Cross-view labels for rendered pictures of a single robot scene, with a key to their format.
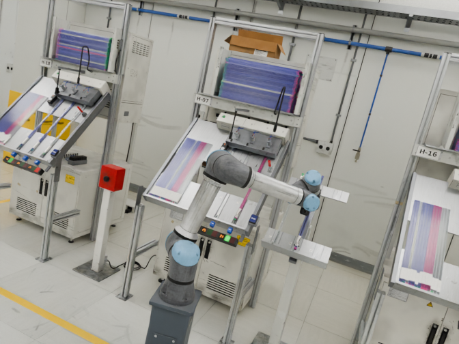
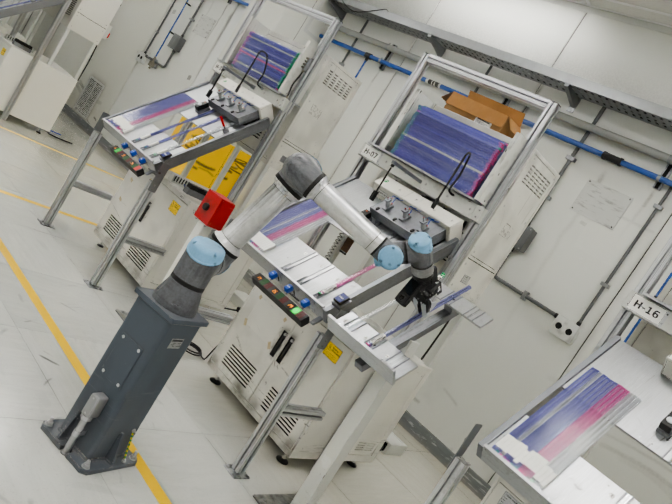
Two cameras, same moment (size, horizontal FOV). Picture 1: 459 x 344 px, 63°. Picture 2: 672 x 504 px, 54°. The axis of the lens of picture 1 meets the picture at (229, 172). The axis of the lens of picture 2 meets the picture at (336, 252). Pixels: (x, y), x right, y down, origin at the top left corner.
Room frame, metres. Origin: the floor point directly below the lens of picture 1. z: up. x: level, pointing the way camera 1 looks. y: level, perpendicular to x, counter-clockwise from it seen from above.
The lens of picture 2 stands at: (-0.31, -0.93, 1.18)
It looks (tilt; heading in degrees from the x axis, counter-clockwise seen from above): 6 degrees down; 20
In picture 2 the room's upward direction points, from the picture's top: 32 degrees clockwise
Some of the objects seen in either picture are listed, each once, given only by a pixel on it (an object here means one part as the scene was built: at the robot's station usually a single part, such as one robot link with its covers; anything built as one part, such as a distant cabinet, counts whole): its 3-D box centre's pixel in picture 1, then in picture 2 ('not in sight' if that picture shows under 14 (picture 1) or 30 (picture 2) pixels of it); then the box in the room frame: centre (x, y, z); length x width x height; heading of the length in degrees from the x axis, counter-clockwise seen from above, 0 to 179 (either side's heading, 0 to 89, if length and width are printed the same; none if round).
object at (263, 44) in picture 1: (267, 45); (494, 116); (2.88, -0.07, 1.82); 0.68 x 0.30 x 0.20; 71
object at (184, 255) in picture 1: (184, 259); (200, 260); (1.48, 0.11, 0.72); 0.13 x 0.12 x 0.14; 19
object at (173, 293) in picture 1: (179, 285); (181, 292); (1.47, 0.10, 0.60); 0.15 x 0.15 x 0.10
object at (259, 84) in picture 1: (259, 84); (450, 152); (2.56, -0.07, 1.52); 0.51 x 0.13 x 0.27; 71
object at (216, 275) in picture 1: (220, 245); (316, 371); (2.69, -0.05, 0.31); 0.70 x 0.65 x 0.62; 71
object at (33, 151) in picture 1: (63, 154); (185, 181); (3.00, 1.36, 0.66); 1.01 x 0.73 x 1.31; 161
